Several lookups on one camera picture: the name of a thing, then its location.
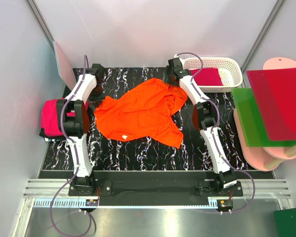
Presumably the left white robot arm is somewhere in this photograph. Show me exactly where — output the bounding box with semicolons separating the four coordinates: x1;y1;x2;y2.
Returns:
56;64;104;196

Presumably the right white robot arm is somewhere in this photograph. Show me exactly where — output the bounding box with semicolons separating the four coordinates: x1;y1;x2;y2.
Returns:
163;57;237;196

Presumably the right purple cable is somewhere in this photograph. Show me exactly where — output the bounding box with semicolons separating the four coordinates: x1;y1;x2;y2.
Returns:
175;51;257;213

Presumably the purple cable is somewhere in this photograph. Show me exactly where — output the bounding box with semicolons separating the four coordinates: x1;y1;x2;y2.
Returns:
175;51;257;213
50;54;97;236

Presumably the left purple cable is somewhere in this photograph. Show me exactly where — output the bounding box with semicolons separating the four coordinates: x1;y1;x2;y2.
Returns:
50;54;97;236

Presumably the white plastic basket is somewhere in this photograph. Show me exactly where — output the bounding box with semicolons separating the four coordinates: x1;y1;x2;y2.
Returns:
181;57;243;93

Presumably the orange t shirt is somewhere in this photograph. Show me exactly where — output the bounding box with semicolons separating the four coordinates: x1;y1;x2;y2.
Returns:
94;78;187;148

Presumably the green plastic board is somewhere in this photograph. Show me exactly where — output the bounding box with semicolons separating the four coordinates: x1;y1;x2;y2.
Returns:
231;88;296;147

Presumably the folded black t shirt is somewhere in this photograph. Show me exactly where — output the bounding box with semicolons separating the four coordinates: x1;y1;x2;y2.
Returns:
39;128;66;142

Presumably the dark red t shirt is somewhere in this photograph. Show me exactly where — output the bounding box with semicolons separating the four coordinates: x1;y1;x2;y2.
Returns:
190;68;223;86

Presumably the dark green board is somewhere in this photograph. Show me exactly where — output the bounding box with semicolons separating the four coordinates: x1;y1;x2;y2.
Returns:
274;208;296;237

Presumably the pink wooden stand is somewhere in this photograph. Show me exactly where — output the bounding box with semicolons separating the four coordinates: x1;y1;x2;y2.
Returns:
233;57;296;171

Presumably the folded pink t shirt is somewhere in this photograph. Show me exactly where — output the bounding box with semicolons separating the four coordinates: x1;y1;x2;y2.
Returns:
40;98;89;137

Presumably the red plastic board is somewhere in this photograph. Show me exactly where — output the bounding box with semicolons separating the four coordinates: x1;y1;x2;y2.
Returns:
247;68;296;141

